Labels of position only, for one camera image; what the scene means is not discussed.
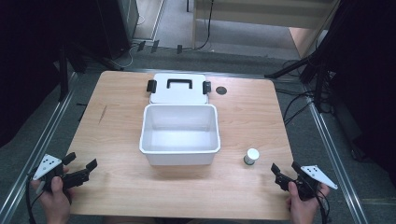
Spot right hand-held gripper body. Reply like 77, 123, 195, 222
275, 164, 339, 201

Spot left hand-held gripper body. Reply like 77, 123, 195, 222
28, 153, 91, 192

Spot small white-capped bottle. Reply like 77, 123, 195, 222
243, 147, 261, 166

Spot white plastic storage box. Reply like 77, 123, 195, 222
138, 103, 221, 167

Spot person's right hand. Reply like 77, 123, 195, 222
286, 181, 331, 224

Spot person's left hand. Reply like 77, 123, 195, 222
30, 167, 77, 224

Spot black upright stand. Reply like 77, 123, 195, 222
57, 46, 70, 103

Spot black tripod stand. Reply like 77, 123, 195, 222
263, 36, 339, 114

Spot black curtain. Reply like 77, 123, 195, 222
311, 0, 396, 188
0, 0, 108, 148

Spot dark cabinet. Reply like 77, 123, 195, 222
95, 0, 140, 61

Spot metal floor rail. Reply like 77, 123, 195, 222
303, 92, 371, 224
0, 72, 79, 224

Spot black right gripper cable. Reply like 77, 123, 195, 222
313, 188, 332, 224

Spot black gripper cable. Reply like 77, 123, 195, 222
313, 188, 332, 224
25, 175, 39, 224

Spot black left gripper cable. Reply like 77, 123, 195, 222
25, 175, 39, 224

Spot black floor cables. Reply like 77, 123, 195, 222
275, 87, 316, 127

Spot white floor cable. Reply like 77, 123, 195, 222
110, 41, 139, 70

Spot white lid with black handle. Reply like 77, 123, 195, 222
146, 73, 212, 105

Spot black hanging cable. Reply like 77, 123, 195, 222
194, 0, 216, 51

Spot light wooden furniture frame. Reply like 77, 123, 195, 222
191, 0, 341, 60

